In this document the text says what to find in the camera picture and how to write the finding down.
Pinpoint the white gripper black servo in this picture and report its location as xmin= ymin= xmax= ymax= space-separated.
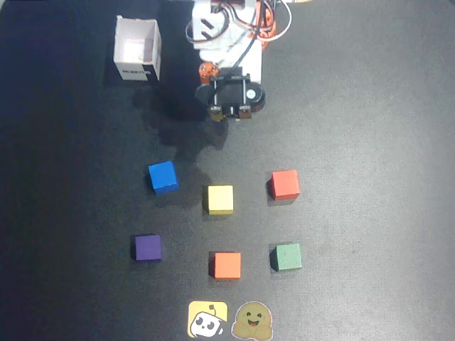
xmin=198 ymin=43 xmax=264 ymax=85

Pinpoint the blue cube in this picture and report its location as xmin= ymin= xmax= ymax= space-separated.
xmin=147 ymin=160 xmax=180 ymax=195

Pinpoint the yellow cube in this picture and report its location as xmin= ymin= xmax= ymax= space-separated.
xmin=202 ymin=184 xmax=235 ymax=216

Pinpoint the red cube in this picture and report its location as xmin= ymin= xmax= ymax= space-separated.
xmin=267 ymin=169 xmax=301 ymax=202

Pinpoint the purple cube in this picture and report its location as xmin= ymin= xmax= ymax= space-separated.
xmin=130 ymin=234 xmax=164 ymax=263

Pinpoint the orange cube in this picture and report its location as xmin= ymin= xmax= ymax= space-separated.
xmin=208 ymin=251 xmax=242 ymax=280

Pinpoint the green cube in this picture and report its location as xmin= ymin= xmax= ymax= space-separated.
xmin=269 ymin=243 xmax=303 ymax=273

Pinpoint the black webcam on gripper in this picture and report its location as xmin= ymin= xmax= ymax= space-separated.
xmin=194 ymin=72 xmax=267 ymax=121

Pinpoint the white open cardboard box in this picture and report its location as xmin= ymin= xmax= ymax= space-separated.
xmin=112 ymin=15 xmax=163 ymax=82

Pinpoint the black table mat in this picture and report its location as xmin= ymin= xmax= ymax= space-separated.
xmin=0 ymin=0 xmax=455 ymax=341

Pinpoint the yellow robot face sticker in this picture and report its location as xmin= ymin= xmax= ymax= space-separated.
xmin=187 ymin=301 xmax=229 ymax=339

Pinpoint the smiling hugging face sticker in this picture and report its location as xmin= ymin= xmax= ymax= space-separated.
xmin=231 ymin=301 xmax=274 ymax=340

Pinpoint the black webcam cable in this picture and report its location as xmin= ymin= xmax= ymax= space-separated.
xmin=218 ymin=31 xmax=260 ymax=81

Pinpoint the white red servo wire bundle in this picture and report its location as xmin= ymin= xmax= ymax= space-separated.
xmin=248 ymin=0 xmax=293 ymax=42

